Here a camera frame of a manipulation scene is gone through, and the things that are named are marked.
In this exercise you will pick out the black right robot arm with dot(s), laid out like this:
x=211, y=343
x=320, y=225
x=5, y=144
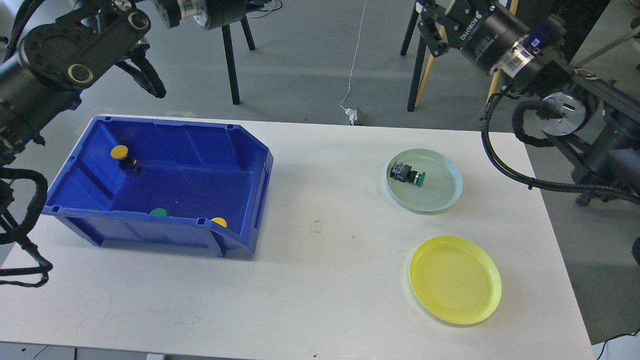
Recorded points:
x=560, y=105

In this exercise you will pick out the yellow button front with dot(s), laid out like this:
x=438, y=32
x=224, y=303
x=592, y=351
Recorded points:
x=220, y=221

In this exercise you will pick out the black tripod leg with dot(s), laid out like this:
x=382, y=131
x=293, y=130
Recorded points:
x=227, y=41

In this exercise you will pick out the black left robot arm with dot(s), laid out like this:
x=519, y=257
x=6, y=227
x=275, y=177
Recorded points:
x=43, y=73

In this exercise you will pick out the green push button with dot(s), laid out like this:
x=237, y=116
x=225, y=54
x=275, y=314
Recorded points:
x=402, y=172

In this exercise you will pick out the white power adapter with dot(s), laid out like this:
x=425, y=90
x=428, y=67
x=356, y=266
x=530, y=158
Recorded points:
x=356, y=117

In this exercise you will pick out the blue plastic storage bin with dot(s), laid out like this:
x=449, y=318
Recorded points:
x=195, y=170

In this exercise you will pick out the yellow plate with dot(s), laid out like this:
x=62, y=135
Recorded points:
x=455, y=280

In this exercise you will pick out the black stand leg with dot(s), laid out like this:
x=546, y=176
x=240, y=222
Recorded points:
x=419, y=60

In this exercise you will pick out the light green plate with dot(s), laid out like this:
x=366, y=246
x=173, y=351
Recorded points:
x=441, y=189

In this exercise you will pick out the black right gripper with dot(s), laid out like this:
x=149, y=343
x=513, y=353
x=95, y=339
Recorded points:
x=485, y=32

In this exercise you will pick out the yellow button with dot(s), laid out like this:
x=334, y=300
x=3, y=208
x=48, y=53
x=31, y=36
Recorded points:
x=126, y=162
x=220, y=221

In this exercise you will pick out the black office chair base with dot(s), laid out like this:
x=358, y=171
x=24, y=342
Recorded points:
x=583, y=200

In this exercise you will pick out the wooden stand leg left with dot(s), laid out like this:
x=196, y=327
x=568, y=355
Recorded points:
x=424, y=79

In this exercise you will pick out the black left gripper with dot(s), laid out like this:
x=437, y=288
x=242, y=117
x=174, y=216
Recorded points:
x=209, y=14

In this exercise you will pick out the yellow button back left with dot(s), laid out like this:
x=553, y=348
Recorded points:
x=126, y=162

